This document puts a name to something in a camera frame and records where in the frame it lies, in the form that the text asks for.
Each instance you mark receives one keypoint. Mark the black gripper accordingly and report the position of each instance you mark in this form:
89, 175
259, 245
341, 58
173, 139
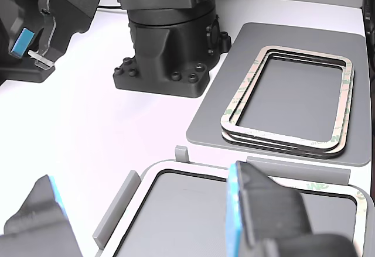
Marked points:
76, 5

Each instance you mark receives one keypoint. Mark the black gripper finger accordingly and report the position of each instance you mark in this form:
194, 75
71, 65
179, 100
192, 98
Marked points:
35, 224
272, 219

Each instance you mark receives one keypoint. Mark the rectangular adhesive frame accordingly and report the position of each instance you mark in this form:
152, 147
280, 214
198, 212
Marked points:
317, 186
252, 132

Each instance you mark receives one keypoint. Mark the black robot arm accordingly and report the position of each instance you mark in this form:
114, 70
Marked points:
175, 49

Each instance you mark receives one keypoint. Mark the stack of rectangular gasket frames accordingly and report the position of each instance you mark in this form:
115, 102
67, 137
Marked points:
252, 140

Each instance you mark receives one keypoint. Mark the black background object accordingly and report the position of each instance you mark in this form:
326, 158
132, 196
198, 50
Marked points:
369, 11

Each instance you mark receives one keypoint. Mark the gray frame holder tray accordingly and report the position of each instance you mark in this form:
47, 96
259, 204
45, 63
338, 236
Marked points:
181, 216

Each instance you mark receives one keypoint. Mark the dark gray base plate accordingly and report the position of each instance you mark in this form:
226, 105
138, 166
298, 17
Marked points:
263, 34

